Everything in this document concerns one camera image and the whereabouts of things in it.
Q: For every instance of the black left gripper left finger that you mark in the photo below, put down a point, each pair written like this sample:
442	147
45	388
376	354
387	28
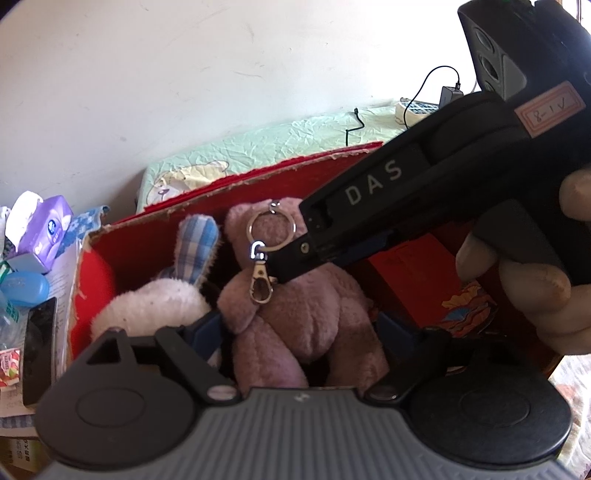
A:
183	358

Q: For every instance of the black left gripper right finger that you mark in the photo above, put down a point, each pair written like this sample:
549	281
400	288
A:
413	357

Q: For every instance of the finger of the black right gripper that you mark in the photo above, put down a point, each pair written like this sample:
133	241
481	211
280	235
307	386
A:
293	260

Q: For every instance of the mauve plush teddy bear keychain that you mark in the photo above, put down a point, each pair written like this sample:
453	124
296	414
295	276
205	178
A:
322	315

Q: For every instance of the person's right hand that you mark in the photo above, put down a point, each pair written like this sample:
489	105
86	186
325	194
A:
543	293

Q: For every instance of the black power adapter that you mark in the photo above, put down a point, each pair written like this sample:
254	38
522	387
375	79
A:
449	95

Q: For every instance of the white plush bunny plaid ears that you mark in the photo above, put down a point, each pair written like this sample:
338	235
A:
172	298

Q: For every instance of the white power strip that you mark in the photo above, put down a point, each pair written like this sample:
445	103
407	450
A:
407	112

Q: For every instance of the red cardboard box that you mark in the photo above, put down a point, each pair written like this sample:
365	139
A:
415	283

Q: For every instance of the black smartphone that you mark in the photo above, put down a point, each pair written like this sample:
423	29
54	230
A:
38	351

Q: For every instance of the small red white packet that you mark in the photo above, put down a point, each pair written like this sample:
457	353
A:
10	362

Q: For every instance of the blue plastic case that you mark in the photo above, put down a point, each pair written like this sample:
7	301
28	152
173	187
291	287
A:
25	289

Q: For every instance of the purple tissue pack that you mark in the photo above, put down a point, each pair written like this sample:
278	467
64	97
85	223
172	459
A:
36	228

